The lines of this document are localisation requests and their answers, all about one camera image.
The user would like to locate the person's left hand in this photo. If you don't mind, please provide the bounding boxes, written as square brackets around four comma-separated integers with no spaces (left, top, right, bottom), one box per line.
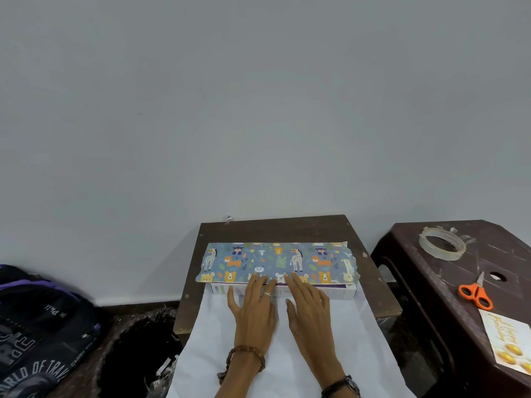
[227,274,278,351]

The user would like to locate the person's right hand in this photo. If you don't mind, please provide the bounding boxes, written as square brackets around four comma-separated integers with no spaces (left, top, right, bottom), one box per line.
[284,272,346,384]

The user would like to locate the animal print wrapping paper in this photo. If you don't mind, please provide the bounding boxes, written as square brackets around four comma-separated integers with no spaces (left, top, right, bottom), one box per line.
[165,242,417,398]

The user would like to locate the person's left forearm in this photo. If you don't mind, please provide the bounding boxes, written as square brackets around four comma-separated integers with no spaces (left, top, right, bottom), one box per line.
[214,349,266,398]

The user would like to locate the person's right forearm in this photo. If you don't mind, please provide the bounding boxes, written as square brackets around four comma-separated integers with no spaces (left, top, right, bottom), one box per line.
[320,369,362,398]

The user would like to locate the white and purple box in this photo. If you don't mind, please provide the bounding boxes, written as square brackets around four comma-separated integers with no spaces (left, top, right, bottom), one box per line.
[209,282,358,301]

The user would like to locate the brown wooden table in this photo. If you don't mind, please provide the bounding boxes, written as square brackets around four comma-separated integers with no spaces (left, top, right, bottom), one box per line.
[173,215,402,336]

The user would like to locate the black wrist watch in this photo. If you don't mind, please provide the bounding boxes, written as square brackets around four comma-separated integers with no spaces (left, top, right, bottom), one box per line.
[321,375,361,398]

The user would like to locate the black trash bag bin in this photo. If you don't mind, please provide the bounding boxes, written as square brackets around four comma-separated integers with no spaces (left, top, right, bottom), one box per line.
[93,308,184,398]

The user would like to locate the clear adhesive tape roll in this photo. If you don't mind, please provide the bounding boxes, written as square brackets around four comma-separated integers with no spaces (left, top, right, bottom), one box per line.
[418,226,474,262]

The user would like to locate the dark brown plastic stool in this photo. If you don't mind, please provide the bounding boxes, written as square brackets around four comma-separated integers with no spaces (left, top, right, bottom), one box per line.
[370,220,531,398]

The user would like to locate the white and gold greeting card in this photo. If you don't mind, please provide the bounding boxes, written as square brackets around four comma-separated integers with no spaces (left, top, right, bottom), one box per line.
[478,308,531,376]

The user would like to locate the black and purple backpack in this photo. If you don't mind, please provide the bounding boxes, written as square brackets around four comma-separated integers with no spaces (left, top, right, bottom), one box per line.
[0,265,103,398]

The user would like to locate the brown beaded bracelet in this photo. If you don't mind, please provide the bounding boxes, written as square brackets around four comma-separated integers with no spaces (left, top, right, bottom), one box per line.
[216,345,266,385]

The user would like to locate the orange handled scissors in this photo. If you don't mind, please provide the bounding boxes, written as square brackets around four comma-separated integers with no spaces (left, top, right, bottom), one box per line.
[457,271,494,311]

